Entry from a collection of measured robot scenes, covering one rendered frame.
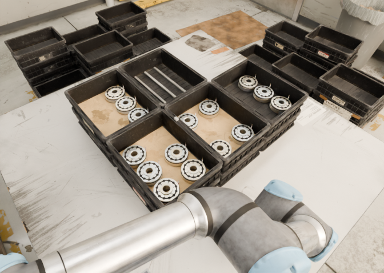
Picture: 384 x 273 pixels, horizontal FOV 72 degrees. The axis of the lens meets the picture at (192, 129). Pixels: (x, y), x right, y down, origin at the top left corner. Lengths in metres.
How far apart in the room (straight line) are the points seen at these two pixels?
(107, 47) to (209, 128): 1.50
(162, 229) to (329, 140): 1.24
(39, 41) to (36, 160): 1.50
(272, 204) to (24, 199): 1.04
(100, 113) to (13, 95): 1.84
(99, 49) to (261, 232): 2.20
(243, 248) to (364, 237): 1.75
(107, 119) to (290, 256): 1.06
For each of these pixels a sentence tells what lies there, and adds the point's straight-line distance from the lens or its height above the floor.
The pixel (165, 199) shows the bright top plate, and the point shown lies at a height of 0.86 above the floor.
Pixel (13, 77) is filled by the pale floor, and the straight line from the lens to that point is 3.40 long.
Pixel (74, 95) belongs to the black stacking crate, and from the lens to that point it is 1.45.
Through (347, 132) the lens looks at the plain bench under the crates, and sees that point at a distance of 1.67.
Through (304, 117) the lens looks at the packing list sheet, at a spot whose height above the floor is 0.70.
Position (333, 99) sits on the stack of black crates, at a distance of 2.17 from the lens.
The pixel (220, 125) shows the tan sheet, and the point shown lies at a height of 0.83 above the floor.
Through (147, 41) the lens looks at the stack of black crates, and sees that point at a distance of 2.75.
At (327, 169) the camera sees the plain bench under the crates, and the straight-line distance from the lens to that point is 1.46.
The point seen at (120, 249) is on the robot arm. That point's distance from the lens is 0.46.
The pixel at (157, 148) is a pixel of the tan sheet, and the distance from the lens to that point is 1.21.
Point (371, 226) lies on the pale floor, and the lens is 2.29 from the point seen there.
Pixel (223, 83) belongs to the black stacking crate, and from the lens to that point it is 1.46.
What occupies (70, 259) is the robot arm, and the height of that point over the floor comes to 1.39.
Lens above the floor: 1.80
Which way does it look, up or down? 50 degrees down
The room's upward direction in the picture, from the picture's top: 1 degrees clockwise
